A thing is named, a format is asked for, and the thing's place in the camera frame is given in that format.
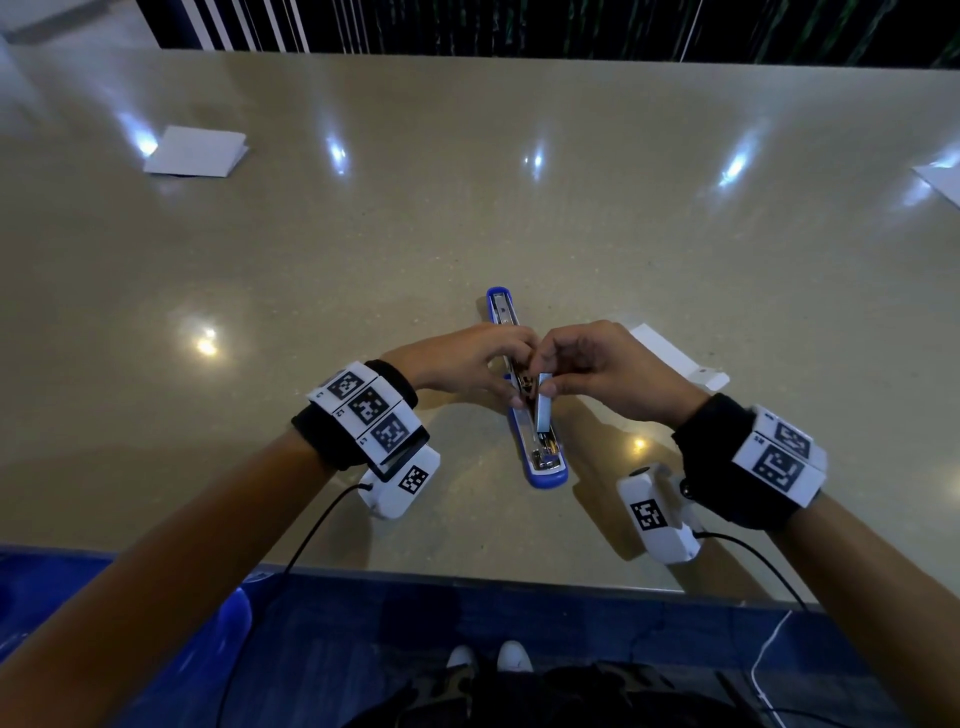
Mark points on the blue stapler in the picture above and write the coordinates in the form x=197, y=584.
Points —
x=541, y=457

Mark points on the white paper stack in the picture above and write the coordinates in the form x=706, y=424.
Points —
x=195, y=151

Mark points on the person's left hand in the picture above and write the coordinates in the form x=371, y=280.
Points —
x=450, y=364

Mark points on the person's left thumb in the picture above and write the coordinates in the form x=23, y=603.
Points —
x=504, y=391

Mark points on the person's dark trousers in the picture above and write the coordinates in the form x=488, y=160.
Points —
x=555, y=701

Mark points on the person's right hand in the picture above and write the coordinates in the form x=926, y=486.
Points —
x=622, y=375

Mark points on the strip of staples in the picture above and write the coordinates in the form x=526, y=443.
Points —
x=544, y=412

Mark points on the person's right thumb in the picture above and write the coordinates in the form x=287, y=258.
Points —
x=559, y=384

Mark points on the white paper sheet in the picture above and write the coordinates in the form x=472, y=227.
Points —
x=943, y=182

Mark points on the person's right forearm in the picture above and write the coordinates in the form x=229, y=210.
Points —
x=885, y=600

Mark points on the white staple box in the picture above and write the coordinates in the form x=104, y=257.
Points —
x=679, y=356

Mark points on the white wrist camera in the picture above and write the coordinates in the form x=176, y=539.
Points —
x=401, y=484
x=656, y=517

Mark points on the white shoe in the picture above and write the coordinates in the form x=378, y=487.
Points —
x=514, y=657
x=461, y=658

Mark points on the person's left forearm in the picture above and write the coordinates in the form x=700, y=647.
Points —
x=150, y=592

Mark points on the black wristband with marker tags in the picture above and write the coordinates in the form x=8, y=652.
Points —
x=364, y=416
x=750, y=465

